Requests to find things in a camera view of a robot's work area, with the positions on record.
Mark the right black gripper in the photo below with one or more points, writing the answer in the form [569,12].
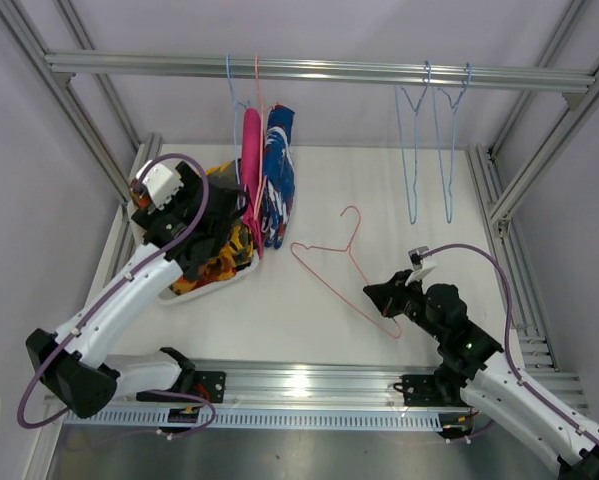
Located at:
[387,295]

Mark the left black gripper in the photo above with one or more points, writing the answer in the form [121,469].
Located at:
[147,217]

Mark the pink hanger of orange trousers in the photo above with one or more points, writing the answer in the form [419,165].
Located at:
[337,270]

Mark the orange camouflage trousers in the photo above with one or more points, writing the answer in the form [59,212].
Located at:
[234,256]

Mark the blue white patterned trousers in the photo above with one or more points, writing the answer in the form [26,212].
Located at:
[278,176]

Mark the blue hanger of camouflage trousers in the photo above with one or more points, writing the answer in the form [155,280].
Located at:
[410,166]

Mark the yellow grey camouflage trousers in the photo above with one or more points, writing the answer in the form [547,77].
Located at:
[225,175]

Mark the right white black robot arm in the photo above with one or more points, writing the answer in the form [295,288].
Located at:
[475,369]

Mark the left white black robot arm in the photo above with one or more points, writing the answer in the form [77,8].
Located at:
[75,361]

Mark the pink trousers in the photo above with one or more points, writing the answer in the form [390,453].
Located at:
[249,171]

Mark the white plastic basket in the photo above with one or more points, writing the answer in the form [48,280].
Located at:
[168,298]

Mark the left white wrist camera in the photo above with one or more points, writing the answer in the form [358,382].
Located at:
[153,187]

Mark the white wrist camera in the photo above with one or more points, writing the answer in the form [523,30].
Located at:
[153,187]
[422,264]

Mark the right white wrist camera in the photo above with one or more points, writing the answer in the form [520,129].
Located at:
[422,264]

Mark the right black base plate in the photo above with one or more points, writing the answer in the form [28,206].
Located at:
[420,390]

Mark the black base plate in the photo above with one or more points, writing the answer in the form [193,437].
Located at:
[420,390]
[208,385]

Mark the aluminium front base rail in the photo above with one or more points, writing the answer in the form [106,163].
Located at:
[284,387]

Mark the aluminium frame right posts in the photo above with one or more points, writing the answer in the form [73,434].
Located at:
[539,188]

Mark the aluminium frame posts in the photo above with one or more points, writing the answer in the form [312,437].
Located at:
[539,188]
[20,29]

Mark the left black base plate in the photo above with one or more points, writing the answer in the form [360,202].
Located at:
[208,385]

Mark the white slotted cable duct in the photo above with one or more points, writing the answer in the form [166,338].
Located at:
[241,418]

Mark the aluminium hanging rail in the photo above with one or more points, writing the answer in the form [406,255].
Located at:
[531,79]

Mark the aluminium frame left posts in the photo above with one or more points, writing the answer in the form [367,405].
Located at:
[20,29]

